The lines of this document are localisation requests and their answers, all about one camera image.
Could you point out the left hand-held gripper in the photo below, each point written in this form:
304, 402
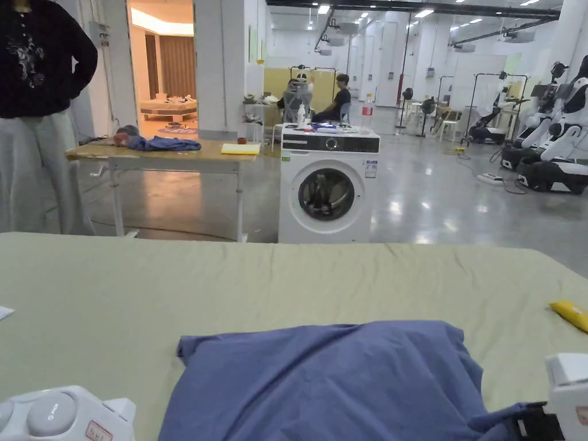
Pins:
55, 415

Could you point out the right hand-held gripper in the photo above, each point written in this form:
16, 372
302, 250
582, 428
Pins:
569, 399

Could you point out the blue garment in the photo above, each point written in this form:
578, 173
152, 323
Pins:
321, 386

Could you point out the yellow packet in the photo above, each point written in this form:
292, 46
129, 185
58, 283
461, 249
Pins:
572, 313

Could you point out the white card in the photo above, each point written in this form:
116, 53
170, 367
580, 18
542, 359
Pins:
4, 313

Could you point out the white power strip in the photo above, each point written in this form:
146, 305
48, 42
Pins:
489, 178

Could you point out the bed with pale green sheet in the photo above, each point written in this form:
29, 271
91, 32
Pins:
275, 285

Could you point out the white humanoid robot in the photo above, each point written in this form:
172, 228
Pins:
537, 124
567, 138

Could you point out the white washing machine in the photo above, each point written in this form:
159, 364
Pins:
326, 211

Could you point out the black standing fan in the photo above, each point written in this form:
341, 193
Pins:
407, 94
428, 106

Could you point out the low bed with clutter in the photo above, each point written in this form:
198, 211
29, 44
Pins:
167, 106

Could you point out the shelf with shoes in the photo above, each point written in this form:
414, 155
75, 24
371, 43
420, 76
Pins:
253, 117

